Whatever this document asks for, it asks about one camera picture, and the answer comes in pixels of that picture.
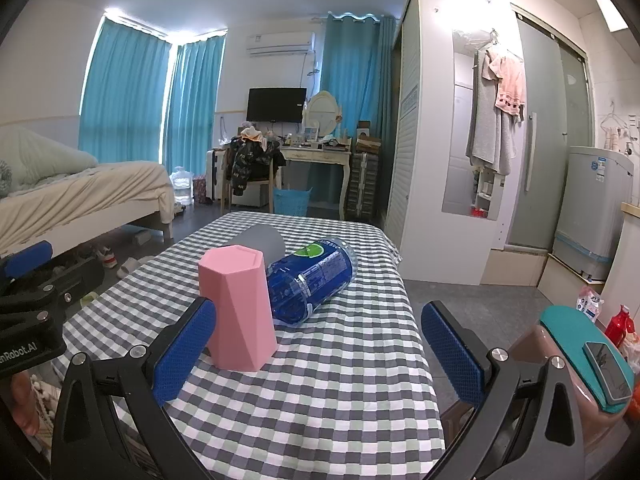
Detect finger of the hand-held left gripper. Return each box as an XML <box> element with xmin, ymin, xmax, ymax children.
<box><xmin>0</xmin><ymin>240</ymin><xmax>55</xmax><ymax>282</ymax></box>
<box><xmin>0</xmin><ymin>256</ymin><xmax>107</xmax><ymax>315</ymax></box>

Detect narrow teal curtain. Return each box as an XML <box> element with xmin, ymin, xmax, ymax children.
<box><xmin>165</xmin><ymin>35</ymin><xmax>227</xmax><ymax>162</ymax></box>

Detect person's left forearm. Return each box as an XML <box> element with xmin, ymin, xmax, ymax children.
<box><xmin>7</xmin><ymin>373</ymin><xmax>41</xmax><ymax>438</ymax></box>

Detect clear water jug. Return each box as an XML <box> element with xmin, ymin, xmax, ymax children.
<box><xmin>169</xmin><ymin>165</ymin><xmax>195</xmax><ymax>206</ymax></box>

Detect pink faceted cup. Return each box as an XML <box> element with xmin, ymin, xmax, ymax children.
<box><xmin>198</xmin><ymin>246</ymin><xmax>279</xmax><ymax>373</ymax></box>

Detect teal stool cushion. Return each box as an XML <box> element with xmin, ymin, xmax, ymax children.
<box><xmin>538</xmin><ymin>305</ymin><xmax>637</xmax><ymax>414</ymax></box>

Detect blue plastic bottle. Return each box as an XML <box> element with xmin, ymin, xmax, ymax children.
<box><xmin>266</xmin><ymin>236</ymin><xmax>359</xmax><ymax>326</ymax></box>

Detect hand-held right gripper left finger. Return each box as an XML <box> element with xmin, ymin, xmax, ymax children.
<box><xmin>50</xmin><ymin>296</ymin><xmax>221</xmax><ymax>480</ymax></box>

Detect bed with cream sheet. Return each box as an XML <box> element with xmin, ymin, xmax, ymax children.
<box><xmin>0</xmin><ymin>115</ymin><xmax>177</xmax><ymax>261</ymax></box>

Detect white wardrobe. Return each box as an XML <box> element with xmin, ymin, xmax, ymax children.
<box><xmin>384</xmin><ymin>0</ymin><xmax>522</xmax><ymax>287</ymax></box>

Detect grey washing machine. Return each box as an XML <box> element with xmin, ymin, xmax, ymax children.
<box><xmin>552</xmin><ymin>145</ymin><xmax>637</xmax><ymax>281</ymax></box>

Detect cream vanity desk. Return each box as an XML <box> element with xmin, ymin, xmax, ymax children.
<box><xmin>276</xmin><ymin>141</ymin><xmax>354</xmax><ymax>221</ymax></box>

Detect frosted glass door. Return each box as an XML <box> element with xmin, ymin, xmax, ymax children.
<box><xmin>504</xmin><ymin>4</ymin><xmax>597</xmax><ymax>254</ymax></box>

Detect blue laundry basket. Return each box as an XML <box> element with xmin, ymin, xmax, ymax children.
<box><xmin>273</xmin><ymin>187</ymin><xmax>314</xmax><ymax>217</ymax></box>

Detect oval vanity mirror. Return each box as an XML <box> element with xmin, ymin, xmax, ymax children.
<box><xmin>301</xmin><ymin>90</ymin><xmax>344</xmax><ymax>139</ymax></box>

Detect cardboard box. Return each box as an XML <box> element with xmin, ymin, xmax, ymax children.
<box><xmin>354</xmin><ymin>120</ymin><xmax>382</xmax><ymax>155</ymax></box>

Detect white plastic packet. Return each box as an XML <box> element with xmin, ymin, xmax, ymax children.
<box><xmin>574</xmin><ymin>287</ymin><xmax>605</xmax><ymax>321</ymax></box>

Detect black television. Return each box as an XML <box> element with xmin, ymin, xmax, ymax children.
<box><xmin>247</xmin><ymin>87</ymin><xmax>308</xmax><ymax>124</ymax></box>

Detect black drawer unit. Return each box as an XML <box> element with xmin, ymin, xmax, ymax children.
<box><xmin>346</xmin><ymin>152</ymin><xmax>381</xmax><ymax>212</ymax></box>

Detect wooden chair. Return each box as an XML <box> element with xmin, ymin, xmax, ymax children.
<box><xmin>222</xmin><ymin>144</ymin><xmax>282</xmax><ymax>214</ymax></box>

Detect dark jacket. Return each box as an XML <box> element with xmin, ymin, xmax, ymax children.
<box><xmin>227</xmin><ymin>136</ymin><xmax>287</xmax><ymax>197</ymax></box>

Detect white air conditioner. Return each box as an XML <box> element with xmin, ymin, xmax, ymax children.
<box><xmin>245</xmin><ymin>31</ymin><xmax>317</xmax><ymax>57</ymax></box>

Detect white slipper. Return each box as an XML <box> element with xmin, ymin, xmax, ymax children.
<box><xmin>117</xmin><ymin>255</ymin><xmax>156</xmax><ymax>279</ymax></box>

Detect grey cup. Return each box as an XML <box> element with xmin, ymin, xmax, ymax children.
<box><xmin>220</xmin><ymin>224</ymin><xmax>287</xmax><ymax>264</ymax></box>

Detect checked tablecloth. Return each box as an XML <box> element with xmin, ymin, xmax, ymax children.
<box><xmin>50</xmin><ymin>211</ymin><xmax>447</xmax><ymax>480</ymax></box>

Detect smartphone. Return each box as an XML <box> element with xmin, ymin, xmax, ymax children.
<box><xmin>583</xmin><ymin>341</ymin><xmax>634</xmax><ymax>406</ymax></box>

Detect white suitcase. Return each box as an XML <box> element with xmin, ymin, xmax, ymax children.
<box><xmin>205</xmin><ymin>148</ymin><xmax>224</xmax><ymax>202</ymax></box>

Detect wardrobe mirror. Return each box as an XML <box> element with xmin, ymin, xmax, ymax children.
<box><xmin>441</xmin><ymin>28</ymin><xmax>521</xmax><ymax>221</ymax></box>

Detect red bottle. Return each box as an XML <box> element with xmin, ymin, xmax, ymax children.
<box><xmin>603</xmin><ymin>304</ymin><xmax>632</xmax><ymax>349</ymax></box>

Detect wall hangers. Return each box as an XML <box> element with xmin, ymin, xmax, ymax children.
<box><xmin>597</xmin><ymin>101</ymin><xmax>640</xmax><ymax>154</ymax></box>

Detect wide teal curtain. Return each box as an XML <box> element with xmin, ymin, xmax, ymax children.
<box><xmin>78</xmin><ymin>14</ymin><xmax>174</xmax><ymax>164</ymax></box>

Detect pink hanging garment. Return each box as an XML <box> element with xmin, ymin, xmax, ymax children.
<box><xmin>481</xmin><ymin>46</ymin><xmax>527</xmax><ymax>122</ymax></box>

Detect tall teal curtain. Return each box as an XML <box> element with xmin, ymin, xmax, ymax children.
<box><xmin>320</xmin><ymin>11</ymin><xmax>402</xmax><ymax>213</ymax></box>

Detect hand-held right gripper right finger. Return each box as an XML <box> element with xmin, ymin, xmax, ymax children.
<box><xmin>421</xmin><ymin>301</ymin><xmax>590</xmax><ymax>480</ymax></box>

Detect light green quilt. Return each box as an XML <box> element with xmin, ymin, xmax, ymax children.
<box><xmin>0</xmin><ymin>125</ymin><xmax>99</xmax><ymax>199</ymax></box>

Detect grey hanging towel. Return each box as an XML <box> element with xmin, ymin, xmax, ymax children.
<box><xmin>465</xmin><ymin>50</ymin><xmax>521</xmax><ymax>177</ymax></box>

